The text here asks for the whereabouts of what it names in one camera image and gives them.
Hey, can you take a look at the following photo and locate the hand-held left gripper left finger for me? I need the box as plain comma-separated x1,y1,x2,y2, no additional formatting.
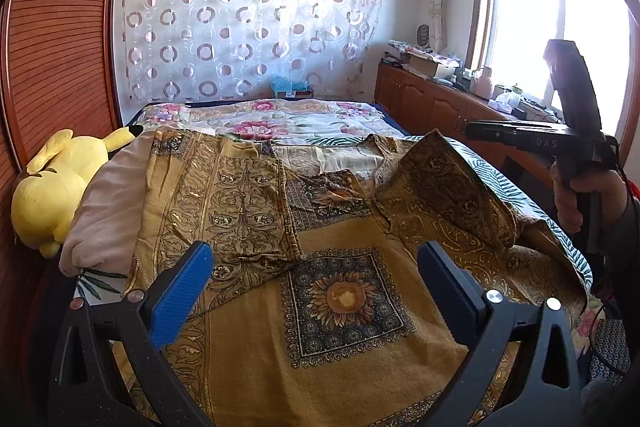
47,241,216,427

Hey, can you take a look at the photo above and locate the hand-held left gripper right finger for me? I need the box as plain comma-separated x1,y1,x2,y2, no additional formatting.
416,241,586,427

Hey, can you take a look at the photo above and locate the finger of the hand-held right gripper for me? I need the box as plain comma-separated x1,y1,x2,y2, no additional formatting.
462,120,563,154

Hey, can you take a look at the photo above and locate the golden patterned shirt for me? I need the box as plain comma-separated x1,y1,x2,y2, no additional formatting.
122,129,593,427

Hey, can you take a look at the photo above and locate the person's right forearm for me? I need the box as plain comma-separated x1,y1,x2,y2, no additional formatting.
602,187,640,268

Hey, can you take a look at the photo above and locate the person's right hand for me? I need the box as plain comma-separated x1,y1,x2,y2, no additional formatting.
550,161,632,242

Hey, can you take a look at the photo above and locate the white plastic bag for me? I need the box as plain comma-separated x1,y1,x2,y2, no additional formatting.
492,91,522,114

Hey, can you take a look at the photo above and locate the leaf print bedsheet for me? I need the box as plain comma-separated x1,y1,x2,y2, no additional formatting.
75,134,596,304

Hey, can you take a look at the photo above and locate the pale pink jar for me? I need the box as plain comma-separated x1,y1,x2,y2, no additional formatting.
474,67,495,100

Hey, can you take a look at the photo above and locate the window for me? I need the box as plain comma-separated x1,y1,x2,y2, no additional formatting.
470,0,640,120

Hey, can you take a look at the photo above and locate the wooden cabinet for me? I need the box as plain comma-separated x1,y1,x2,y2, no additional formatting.
374,62,568,190

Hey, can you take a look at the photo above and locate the cardboard box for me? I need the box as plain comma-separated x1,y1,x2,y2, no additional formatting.
402,52,460,80

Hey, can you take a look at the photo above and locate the pale pink pillow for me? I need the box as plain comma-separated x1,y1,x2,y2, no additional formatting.
59,132,163,279

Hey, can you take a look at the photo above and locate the yellow plush toy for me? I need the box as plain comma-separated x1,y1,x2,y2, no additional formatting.
11,123,146,259

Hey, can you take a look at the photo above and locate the dark dotted cloth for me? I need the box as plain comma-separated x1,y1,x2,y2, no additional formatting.
589,317,632,382

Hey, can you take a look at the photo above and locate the floral quilt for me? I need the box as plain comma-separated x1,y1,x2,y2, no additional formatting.
127,98,408,150

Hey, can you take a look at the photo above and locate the blue plastic bag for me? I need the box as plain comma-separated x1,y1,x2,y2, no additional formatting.
269,74,312,98

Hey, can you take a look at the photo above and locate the wooden headboard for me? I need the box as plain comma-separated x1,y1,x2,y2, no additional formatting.
0,0,135,427

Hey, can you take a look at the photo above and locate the circle patterned sheer curtain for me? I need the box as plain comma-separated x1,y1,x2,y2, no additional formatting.
119,0,383,105

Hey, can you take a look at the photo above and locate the black cable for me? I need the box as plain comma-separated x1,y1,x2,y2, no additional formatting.
585,142,640,375

